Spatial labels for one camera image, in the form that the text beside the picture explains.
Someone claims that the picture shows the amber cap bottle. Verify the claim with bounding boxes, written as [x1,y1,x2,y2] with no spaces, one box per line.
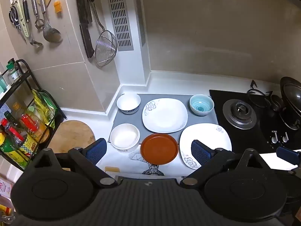
[12,102,24,116]

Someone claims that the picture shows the steel bottle opener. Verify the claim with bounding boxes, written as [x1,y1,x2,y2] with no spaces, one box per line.
[29,0,45,31]

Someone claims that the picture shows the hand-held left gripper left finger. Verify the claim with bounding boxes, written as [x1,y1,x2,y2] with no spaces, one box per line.
[35,138,119,189]

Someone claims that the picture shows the black wire condiment rack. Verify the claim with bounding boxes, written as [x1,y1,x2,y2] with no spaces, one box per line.
[0,59,67,170]

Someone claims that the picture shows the steel gas burner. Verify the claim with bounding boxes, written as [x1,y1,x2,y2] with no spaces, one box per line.
[222,98,257,130]

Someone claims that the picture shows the grey counter mat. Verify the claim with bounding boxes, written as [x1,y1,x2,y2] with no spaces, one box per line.
[110,94,219,144]

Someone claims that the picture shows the steel ladle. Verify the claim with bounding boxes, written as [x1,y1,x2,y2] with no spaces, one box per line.
[38,0,63,43]

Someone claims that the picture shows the black pan support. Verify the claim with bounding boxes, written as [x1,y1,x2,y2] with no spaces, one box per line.
[246,80,284,110]

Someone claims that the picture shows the wire mesh strainer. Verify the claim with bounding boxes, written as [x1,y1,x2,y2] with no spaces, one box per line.
[85,0,117,67]

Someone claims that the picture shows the black kitchen knife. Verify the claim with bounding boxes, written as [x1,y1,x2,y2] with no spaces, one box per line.
[73,0,95,59]

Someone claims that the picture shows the brown round plate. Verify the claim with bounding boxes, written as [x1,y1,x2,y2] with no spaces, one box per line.
[140,133,179,165]

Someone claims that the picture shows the yellow label seasoning box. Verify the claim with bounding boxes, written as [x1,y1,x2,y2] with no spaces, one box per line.
[19,134,39,157]

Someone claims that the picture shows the narrow white vent grille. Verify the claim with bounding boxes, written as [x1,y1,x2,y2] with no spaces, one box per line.
[134,0,146,47]

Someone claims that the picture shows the black glass gas stove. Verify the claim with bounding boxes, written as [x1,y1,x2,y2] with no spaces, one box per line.
[209,89,301,154]

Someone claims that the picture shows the round wooden cutting board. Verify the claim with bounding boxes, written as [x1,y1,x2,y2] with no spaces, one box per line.
[47,120,96,154]

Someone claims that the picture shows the green bottle yellow cap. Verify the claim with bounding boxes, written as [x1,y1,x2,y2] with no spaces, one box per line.
[0,133,19,157]

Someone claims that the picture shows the red cap sauce bottle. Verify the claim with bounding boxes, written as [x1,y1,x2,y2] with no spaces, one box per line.
[1,118,25,144]

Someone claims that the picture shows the dark bottle green top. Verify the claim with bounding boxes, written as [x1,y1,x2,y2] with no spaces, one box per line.
[3,111,18,128]

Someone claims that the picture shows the black handled scissors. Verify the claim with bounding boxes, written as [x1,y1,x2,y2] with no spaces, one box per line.
[9,6,26,43]

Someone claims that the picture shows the white square plate floral print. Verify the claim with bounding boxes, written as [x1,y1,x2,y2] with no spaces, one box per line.
[142,98,189,133]
[179,124,232,170]

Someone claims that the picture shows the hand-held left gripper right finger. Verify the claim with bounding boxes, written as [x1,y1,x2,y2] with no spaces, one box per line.
[180,140,266,189]

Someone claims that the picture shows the green snack packet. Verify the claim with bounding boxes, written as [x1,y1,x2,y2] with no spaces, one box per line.
[41,92,58,126]

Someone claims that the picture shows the green white peeler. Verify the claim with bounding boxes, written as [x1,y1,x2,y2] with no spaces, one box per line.
[16,5,30,38]

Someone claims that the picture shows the yellow snack packet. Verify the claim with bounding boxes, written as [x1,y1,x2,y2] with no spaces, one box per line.
[32,89,47,125]

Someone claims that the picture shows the black wok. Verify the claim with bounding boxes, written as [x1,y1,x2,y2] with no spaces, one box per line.
[280,76,301,130]

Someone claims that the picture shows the green cap spice jar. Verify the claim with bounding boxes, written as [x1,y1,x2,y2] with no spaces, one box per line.
[6,60,21,83]

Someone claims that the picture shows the yellow red package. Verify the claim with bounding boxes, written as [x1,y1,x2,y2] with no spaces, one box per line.
[0,204,13,217]

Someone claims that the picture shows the teal ceramic bowl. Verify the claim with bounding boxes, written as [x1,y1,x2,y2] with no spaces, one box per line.
[189,94,215,117]

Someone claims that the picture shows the black handled steel utensil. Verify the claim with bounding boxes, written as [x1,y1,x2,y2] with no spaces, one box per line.
[22,0,43,46]

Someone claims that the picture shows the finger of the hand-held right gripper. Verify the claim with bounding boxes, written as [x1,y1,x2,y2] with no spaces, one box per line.
[276,147,301,173]

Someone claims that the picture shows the plain white bowl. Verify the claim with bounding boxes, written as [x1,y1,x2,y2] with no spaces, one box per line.
[110,123,141,153]

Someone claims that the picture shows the white bowl blue patterned rim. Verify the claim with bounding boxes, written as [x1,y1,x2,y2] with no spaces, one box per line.
[116,93,141,115]

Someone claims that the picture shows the red white package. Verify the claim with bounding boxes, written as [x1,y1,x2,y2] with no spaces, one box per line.
[0,178,12,197]

